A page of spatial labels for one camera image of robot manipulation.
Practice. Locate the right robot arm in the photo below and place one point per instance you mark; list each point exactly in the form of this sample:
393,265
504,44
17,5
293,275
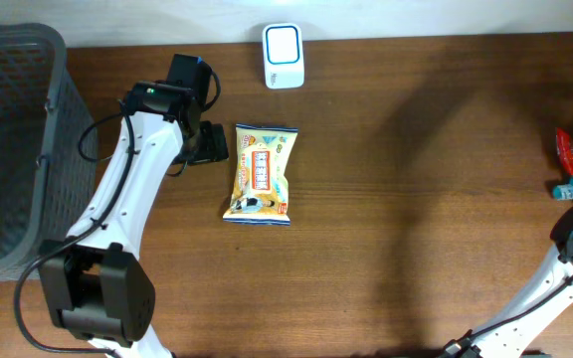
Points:
537,305

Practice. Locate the beige wet wipes pack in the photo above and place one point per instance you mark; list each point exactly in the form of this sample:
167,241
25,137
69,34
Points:
260,192

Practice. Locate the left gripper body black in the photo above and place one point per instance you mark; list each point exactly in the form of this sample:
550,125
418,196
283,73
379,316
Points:
204,145

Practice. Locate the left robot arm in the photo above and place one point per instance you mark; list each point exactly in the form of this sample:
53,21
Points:
93,282

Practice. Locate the white barcode scanner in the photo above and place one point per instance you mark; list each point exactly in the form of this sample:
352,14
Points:
283,56

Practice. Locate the grey plastic basket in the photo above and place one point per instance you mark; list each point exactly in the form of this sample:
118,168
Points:
44,182

